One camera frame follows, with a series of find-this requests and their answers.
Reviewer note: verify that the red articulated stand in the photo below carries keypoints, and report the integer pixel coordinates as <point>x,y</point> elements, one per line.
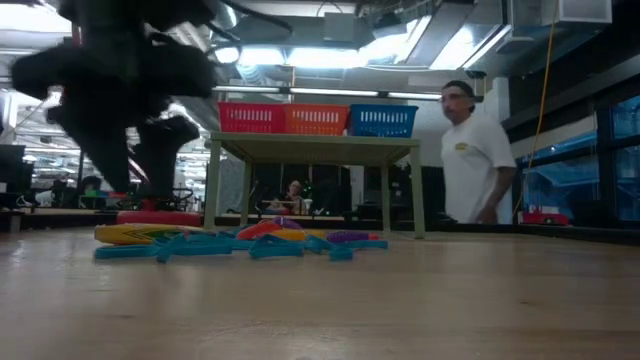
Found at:
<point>160,218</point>

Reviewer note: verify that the beige table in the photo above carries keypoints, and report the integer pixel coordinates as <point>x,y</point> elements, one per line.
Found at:
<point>315,147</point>

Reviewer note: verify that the red plastic basket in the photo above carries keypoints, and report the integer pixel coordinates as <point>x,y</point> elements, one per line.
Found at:
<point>250,118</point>

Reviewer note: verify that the long ceiling light bar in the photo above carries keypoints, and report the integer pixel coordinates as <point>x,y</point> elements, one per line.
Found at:
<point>330,92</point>

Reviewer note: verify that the dark low bench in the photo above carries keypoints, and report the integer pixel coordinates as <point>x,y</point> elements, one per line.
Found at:
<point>60,219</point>

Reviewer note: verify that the red box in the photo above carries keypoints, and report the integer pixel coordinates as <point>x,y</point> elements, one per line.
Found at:
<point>544,218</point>

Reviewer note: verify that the yellow green crayon box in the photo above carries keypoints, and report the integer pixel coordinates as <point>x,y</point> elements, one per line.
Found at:
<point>130,233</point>

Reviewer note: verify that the black cabinet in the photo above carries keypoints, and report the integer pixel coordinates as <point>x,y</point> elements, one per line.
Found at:
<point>432,192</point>

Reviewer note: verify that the blue plastic basket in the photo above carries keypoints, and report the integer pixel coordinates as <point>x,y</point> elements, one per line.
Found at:
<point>382,121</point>

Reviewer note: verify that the black security camera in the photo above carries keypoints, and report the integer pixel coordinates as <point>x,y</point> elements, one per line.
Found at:
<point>476,74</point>

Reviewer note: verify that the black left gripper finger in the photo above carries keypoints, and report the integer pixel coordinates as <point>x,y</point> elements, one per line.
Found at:
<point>160,150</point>
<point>102,145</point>

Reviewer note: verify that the orange plastic basket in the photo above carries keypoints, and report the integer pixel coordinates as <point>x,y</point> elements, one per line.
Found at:
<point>316,120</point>

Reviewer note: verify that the person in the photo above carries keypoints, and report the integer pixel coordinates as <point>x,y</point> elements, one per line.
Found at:
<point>472,165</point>
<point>295,197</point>
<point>91,184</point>

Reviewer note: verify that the grey ceiling air unit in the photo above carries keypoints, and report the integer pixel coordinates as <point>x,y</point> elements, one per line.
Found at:
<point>575,10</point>

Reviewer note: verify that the black monitor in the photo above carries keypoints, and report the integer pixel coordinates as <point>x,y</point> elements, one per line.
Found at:
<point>12,170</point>

